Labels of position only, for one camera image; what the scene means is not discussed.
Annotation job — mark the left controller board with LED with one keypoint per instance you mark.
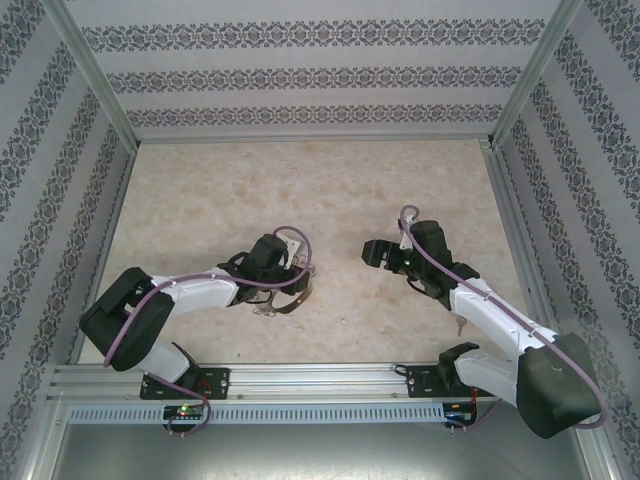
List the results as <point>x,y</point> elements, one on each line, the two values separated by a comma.
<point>185,412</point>

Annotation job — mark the aluminium frame post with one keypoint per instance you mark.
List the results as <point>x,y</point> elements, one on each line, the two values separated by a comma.
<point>90,70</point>
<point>536,70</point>

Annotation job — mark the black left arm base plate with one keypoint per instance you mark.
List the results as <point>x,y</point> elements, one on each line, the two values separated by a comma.
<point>217,382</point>

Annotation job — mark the right controller board with LED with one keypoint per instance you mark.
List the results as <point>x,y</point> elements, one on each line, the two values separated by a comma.
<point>457,415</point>

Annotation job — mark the grey sheet metal panel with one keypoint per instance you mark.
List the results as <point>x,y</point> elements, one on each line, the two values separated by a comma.
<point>320,455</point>

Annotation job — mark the silver key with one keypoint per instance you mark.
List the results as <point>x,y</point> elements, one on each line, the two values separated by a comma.
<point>459,324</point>

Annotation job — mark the controller board with led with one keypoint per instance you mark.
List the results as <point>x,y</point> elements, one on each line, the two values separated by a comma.
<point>457,415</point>
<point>185,412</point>

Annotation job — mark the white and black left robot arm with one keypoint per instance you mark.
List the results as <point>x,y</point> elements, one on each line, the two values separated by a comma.
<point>200,290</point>

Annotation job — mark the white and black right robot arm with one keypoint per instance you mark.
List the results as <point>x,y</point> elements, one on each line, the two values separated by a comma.
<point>490,310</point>

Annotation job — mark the aluminium table side rail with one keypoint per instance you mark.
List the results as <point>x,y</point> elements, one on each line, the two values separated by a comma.
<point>512,200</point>
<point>112,220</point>

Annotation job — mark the aluminium table end rail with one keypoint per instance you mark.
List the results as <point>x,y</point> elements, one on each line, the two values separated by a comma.
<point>160,136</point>

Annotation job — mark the silver metal watch band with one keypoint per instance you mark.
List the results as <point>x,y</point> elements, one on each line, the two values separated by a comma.
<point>295,302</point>

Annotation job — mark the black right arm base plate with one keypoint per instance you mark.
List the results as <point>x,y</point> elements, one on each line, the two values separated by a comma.
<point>425,382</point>

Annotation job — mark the aluminium mounting rail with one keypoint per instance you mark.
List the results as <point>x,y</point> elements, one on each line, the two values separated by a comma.
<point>315,382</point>

